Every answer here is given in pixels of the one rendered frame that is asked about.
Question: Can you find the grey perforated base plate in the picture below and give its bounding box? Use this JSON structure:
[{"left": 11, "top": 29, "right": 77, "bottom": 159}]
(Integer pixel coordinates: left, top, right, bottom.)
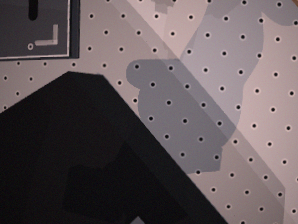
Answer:
[{"left": 0, "top": 0, "right": 298, "bottom": 224}]

